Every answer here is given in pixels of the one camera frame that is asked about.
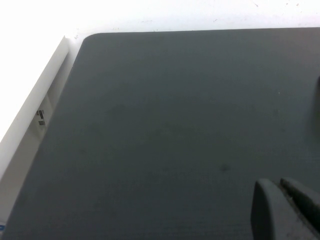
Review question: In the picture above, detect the barcode sticker label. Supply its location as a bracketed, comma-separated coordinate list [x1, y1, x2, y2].
[36, 109, 46, 127]

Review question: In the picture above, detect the white side panel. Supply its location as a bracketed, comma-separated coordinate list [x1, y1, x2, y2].
[0, 35, 76, 182]

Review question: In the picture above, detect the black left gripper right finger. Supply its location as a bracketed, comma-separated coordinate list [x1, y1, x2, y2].
[279, 177, 320, 240]

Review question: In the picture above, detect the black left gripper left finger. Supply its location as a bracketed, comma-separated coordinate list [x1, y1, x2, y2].
[250, 178, 314, 240]

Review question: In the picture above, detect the black table mat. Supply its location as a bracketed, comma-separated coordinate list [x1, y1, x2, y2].
[0, 26, 320, 240]

